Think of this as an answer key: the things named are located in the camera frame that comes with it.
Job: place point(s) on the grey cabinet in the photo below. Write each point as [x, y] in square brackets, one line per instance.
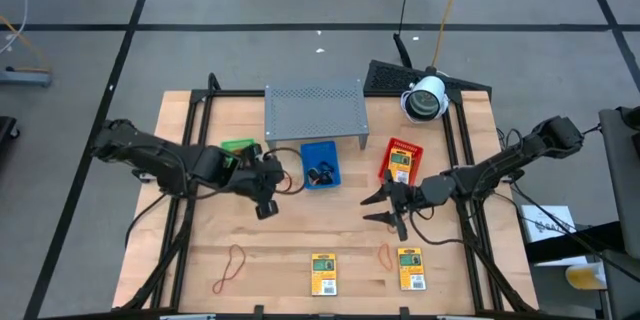
[622, 185]

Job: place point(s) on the black bar on floor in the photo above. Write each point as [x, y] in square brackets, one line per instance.
[401, 50]

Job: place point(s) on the black object at floor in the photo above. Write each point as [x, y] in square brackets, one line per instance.
[7, 132]

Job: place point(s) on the long orange rubber band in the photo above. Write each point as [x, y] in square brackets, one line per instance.
[244, 261]

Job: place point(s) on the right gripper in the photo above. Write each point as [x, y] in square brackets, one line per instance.
[410, 194]

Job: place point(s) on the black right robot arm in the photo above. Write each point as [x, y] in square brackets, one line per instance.
[500, 165]

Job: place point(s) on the white round camera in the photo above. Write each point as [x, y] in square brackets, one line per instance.
[425, 100]

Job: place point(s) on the black table clamp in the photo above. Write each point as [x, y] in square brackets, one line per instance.
[404, 312]
[258, 312]

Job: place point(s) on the white cardboard box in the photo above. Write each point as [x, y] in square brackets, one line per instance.
[545, 215]

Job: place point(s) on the yellow green crayon box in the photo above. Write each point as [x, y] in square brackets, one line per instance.
[323, 280]
[400, 170]
[411, 275]

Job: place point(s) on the black wide elastic band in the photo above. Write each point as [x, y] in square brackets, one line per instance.
[326, 166]

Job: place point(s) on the black board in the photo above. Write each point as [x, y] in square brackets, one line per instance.
[600, 235]

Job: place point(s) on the grey stand foot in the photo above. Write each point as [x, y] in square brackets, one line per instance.
[25, 78]

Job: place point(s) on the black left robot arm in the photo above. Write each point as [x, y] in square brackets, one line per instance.
[160, 157]

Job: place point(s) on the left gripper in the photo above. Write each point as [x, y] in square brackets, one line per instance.
[252, 180]

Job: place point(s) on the yellow container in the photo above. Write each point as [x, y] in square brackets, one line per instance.
[585, 277]

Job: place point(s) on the blue plastic basket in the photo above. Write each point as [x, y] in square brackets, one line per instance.
[312, 152]

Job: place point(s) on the grey perforated metal shelf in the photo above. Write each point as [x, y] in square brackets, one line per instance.
[315, 110]

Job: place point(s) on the black perforated panel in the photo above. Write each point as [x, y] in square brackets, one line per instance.
[390, 77]

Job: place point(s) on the red rubber band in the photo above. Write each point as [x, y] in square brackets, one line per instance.
[287, 181]

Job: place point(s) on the green plastic basket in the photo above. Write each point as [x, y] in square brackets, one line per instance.
[235, 145]

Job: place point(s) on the small black block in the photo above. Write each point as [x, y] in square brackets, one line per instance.
[327, 180]
[313, 176]

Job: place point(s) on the red plastic basket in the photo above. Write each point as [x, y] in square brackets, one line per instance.
[419, 155]

